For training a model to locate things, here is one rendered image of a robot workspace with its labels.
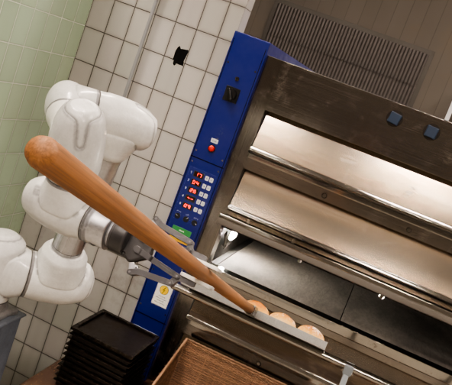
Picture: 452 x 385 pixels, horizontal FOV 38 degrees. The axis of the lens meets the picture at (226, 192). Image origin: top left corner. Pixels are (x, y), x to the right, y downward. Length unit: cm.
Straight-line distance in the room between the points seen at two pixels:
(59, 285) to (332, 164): 119
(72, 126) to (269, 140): 155
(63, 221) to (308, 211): 154
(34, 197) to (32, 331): 196
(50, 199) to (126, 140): 58
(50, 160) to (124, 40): 243
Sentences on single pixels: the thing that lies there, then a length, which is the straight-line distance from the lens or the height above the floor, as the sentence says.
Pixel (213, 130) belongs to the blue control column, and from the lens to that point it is 277.
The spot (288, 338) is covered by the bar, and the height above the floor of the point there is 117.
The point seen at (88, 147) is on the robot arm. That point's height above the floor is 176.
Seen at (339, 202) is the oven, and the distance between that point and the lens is 271.
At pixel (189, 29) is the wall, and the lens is 287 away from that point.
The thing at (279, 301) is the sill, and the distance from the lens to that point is 282.
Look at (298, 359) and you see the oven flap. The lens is 286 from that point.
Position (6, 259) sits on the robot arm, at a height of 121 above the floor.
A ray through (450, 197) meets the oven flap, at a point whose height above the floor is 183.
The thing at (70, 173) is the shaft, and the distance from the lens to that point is 60.
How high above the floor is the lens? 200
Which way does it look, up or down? 10 degrees down
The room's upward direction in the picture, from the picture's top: 21 degrees clockwise
